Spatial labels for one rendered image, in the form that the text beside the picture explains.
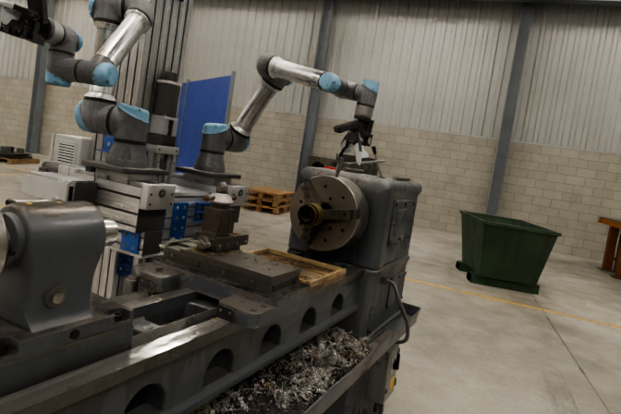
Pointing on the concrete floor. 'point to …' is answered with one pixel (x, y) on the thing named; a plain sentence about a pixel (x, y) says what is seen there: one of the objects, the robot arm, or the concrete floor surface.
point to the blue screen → (200, 114)
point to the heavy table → (612, 248)
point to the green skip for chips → (504, 251)
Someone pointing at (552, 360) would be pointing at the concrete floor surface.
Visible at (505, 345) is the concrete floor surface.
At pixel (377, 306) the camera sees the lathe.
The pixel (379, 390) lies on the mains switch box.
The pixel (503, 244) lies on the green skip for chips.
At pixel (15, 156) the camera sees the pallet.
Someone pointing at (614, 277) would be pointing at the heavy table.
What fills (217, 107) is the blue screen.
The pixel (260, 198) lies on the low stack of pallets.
